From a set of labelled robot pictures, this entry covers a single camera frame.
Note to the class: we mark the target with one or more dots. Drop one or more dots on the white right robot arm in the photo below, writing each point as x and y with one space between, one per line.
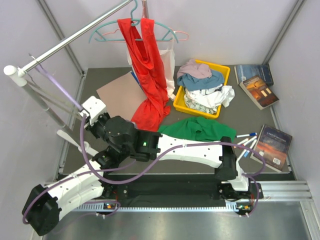
142 145

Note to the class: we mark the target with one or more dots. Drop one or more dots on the dark sunset cover book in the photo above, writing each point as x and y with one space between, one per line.
273 145

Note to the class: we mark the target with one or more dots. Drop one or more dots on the blue hardcover book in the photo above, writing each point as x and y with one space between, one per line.
246 71

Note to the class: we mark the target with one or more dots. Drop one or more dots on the red tank top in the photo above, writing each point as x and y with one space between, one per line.
149 69

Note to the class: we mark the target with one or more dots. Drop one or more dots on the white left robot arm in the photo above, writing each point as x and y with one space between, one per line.
47 205

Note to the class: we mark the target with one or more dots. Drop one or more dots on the orange cover paperback book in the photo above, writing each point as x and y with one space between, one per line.
258 91

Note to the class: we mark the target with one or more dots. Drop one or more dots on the lavender plastic hanger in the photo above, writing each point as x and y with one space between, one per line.
45 73

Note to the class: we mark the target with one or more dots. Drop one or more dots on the green tank top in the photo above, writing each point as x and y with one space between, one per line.
199 129

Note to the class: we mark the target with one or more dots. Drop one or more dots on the white patterned garment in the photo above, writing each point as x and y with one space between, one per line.
208 100

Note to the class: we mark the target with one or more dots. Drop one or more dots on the pink garment in bin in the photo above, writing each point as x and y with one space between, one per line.
196 70

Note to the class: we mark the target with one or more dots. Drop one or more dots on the orange cap marker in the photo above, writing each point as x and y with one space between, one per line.
243 142

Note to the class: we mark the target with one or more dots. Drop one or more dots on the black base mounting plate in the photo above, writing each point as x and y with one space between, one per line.
182 190

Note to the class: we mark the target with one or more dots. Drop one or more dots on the grey slotted cable duct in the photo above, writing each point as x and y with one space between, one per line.
103 208

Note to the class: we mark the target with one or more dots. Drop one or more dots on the clear plastic hanger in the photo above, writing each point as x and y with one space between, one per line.
55 100

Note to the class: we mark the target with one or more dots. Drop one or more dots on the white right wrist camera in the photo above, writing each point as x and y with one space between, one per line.
93 107

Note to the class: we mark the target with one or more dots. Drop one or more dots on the blue garment in bin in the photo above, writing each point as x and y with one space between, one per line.
192 83

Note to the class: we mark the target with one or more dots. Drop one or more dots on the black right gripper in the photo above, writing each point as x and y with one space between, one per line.
95 127

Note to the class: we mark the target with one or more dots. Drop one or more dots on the red cap marker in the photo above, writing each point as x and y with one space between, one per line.
250 140

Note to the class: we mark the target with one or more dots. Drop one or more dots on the yellow plastic bin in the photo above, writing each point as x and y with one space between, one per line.
179 103

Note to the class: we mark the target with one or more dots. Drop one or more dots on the brown cardboard sheet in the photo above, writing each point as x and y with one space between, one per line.
122 96

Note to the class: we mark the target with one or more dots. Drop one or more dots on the metal clothes rail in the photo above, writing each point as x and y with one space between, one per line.
67 40

